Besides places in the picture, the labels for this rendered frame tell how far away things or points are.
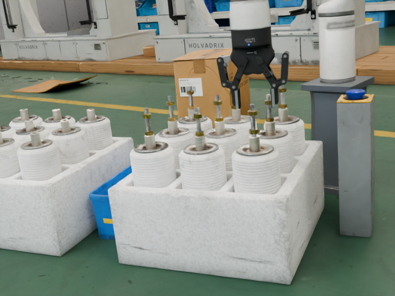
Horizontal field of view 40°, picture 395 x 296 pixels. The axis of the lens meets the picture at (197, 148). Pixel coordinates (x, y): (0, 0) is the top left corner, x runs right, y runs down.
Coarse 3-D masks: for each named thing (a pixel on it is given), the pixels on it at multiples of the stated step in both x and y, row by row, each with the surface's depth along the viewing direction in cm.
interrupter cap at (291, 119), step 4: (276, 116) 131; (288, 116) 130; (292, 116) 130; (296, 116) 129; (276, 120) 129; (288, 120) 128; (292, 120) 126; (296, 120) 126; (276, 124) 125; (280, 124) 125; (284, 124) 125; (288, 124) 125
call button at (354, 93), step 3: (348, 90) 116; (351, 90) 116; (354, 90) 116; (357, 90) 115; (360, 90) 115; (363, 90) 115; (348, 93) 115; (351, 93) 114; (354, 93) 114; (357, 93) 114; (360, 93) 114; (363, 93) 114; (348, 96) 116; (351, 96) 115; (354, 96) 115; (357, 96) 114; (360, 96) 115
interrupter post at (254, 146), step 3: (258, 135) 107; (249, 138) 107; (252, 138) 106; (255, 138) 106; (258, 138) 106; (249, 141) 107; (252, 141) 106; (255, 141) 106; (258, 141) 107; (249, 144) 107; (252, 144) 107; (255, 144) 106; (258, 144) 107; (249, 147) 108; (252, 147) 107; (255, 147) 107; (258, 147) 107; (249, 150) 108; (252, 150) 107; (255, 150) 107; (258, 150) 107
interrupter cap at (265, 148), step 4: (248, 144) 111; (260, 144) 111; (264, 144) 110; (268, 144) 110; (240, 148) 110; (244, 148) 109; (248, 148) 109; (260, 148) 109; (264, 148) 108; (268, 148) 108; (272, 148) 107; (236, 152) 108; (240, 152) 107; (244, 152) 106; (248, 152) 107; (252, 152) 107; (256, 152) 107; (260, 152) 105; (264, 152) 105; (268, 152) 105
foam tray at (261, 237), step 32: (320, 160) 132; (128, 192) 113; (160, 192) 111; (192, 192) 109; (224, 192) 107; (288, 192) 104; (320, 192) 133; (128, 224) 116; (160, 224) 113; (192, 224) 110; (224, 224) 107; (256, 224) 104; (288, 224) 102; (128, 256) 119; (160, 256) 115; (192, 256) 112; (224, 256) 109; (256, 256) 106; (288, 256) 104
